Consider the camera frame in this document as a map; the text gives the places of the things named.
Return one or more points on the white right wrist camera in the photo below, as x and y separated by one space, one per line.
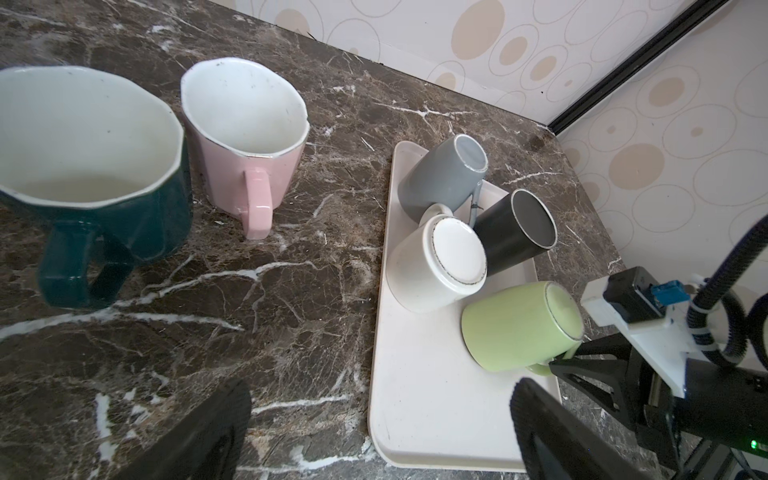
653 318

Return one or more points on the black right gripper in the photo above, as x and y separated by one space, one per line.
727 406

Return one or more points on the pink faceted mug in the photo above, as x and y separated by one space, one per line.
247 127

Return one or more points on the black corner frame post right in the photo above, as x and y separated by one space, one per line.
681 25

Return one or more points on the light green mug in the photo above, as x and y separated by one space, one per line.
522 326

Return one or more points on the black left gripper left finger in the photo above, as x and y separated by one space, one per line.
206 444

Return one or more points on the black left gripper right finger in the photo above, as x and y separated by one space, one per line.
554 444

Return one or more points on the white mug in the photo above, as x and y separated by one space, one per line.
440 263

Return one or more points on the grey mug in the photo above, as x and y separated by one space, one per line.
448 174

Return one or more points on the dark green faceted mug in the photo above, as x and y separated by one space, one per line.
104 164

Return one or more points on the black mug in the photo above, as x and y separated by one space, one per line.
516 228

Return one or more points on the beige plastic tray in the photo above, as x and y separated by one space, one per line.
431 405

